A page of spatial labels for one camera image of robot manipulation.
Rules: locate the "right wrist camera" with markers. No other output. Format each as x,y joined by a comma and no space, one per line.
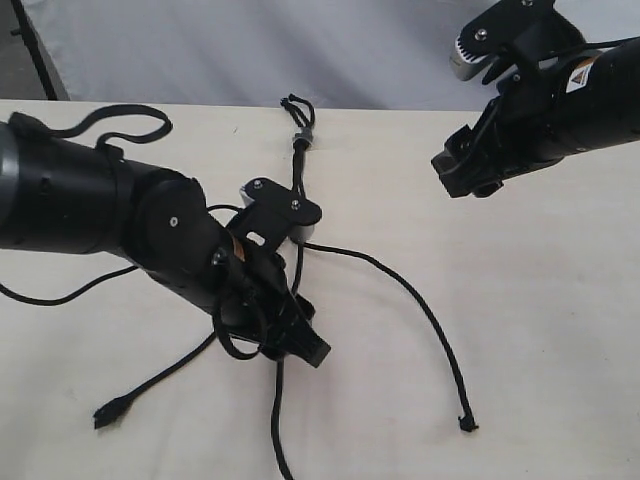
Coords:
510,31

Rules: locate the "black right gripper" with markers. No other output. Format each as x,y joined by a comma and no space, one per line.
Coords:
541,116

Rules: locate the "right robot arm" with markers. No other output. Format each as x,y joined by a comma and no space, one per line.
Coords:
617,83

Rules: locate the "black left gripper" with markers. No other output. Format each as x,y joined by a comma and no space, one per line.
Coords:
255,312

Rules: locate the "grey backdrop cloth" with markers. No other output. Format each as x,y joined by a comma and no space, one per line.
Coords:
338,54

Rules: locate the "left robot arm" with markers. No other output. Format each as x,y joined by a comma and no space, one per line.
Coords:
63,197

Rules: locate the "black metal stand pole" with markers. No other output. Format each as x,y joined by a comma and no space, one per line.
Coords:
26,32

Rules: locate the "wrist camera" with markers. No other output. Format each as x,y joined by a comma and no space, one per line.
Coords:
275,213
510,31

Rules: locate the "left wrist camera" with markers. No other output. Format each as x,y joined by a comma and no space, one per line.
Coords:
275,213

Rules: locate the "black plastic cable clamp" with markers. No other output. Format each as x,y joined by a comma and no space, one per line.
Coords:
303,139

